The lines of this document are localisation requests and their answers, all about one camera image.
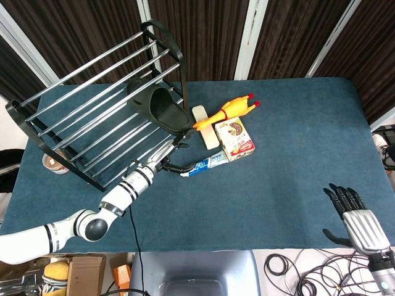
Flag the black chair seat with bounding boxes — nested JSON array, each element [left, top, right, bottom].
[[0, 149, 25, 194]]

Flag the black rubber slipper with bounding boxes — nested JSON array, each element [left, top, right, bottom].
[[126, 78, 192, 135]]

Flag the beige flat wooden board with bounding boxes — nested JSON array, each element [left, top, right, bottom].
[[191, 105, 220, 151]]

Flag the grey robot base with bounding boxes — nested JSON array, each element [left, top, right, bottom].
[[128, 250, 262, 296]]

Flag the black metal shoe rack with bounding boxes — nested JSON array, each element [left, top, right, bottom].
[[4, 18, 189, 192]]

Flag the brown cardboard box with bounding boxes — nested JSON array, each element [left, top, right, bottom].
[[0, 253, 107, 296]]

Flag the white partition post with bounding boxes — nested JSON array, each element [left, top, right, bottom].
[[233, 0, 268, 81], [305, 0, 362, 78], [0, 6, 62, 86], [136, 0, 164, 81]]

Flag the black device with cables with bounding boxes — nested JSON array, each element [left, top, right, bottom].
[[372, 123, 395, 170]]

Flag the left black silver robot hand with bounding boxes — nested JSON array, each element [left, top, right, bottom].
[[143, 128, 198, 177]]

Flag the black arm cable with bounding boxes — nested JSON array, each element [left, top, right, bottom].
[[101, 205, 148, 296]]

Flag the snack box with cake print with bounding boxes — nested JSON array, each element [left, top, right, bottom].
[[214, 116, 256, 162]]

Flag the yellow plush toy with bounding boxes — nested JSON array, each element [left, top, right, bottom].
[[41, 260, 70, 296]]

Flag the orange foam block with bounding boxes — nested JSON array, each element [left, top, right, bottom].
[[112, 263, 132, 296]]

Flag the blue felt table cover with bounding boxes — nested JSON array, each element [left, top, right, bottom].
[[0, 76, 395, 255]]

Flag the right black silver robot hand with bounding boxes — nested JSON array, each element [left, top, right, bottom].
[[322, 183, 390, 255]]

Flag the black tangled floor cables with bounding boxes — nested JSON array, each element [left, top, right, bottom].
[[264, 248, 395, 296]]

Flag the blue white toothpaste tube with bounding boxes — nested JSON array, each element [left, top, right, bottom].
[[180, 150, 230, 178]]

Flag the yellow rubber chicken toy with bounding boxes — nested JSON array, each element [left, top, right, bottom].
[[193, 93, 262, 130]]

